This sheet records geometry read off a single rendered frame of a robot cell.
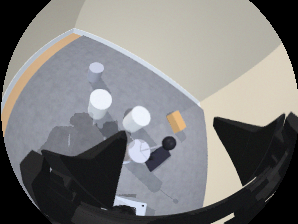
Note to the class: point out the glass french press with black knob plunger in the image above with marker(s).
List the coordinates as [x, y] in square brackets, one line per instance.
[139, 151]

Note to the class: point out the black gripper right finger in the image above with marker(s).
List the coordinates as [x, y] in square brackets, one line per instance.
[246, 144]

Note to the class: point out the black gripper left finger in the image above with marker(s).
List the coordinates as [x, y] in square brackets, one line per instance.
[97, 171]

